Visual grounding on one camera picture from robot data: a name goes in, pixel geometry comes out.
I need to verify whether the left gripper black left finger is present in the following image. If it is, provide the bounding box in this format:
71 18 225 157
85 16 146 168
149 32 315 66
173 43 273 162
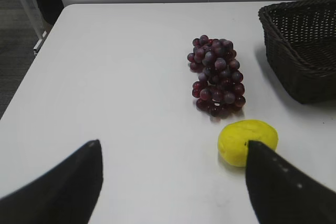
1 140 103 223

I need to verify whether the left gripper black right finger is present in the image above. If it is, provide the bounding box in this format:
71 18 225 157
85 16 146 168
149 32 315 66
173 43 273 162
245 141 335 223

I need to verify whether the black wicker basket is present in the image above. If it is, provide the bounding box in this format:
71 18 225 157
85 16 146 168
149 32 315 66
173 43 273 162
258 0 335 104

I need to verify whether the yellow lemon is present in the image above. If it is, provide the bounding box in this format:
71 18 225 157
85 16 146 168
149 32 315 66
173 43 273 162
217 120 278 167

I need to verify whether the purple grape bunch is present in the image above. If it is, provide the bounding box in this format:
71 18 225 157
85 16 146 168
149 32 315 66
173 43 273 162
187 35 246 118

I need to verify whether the white metal frame leg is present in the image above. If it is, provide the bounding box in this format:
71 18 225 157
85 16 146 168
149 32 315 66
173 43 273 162
19 0 48 56

